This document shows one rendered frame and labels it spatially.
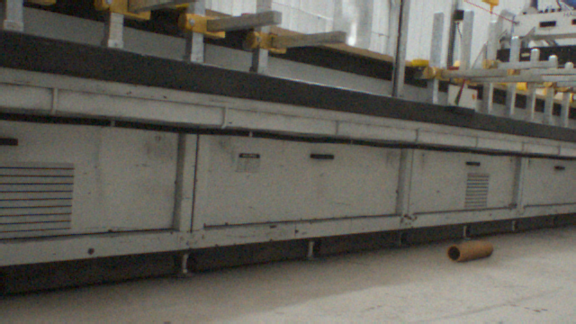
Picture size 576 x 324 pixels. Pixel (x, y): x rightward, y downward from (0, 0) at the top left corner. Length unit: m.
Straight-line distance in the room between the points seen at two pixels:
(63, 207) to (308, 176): 1.01
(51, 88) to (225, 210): 0.85
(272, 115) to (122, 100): 0.54
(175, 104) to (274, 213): 0.76
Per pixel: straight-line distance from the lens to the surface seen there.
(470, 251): 2.77
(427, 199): 3.08
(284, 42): 1.82
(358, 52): 2.43
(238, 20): 1.60
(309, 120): 2.02
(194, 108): 1.72
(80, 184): 1.81
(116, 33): 1.57
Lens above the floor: 0.51
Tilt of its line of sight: 3 degrees down
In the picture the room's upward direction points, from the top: 5 degrees clockwise
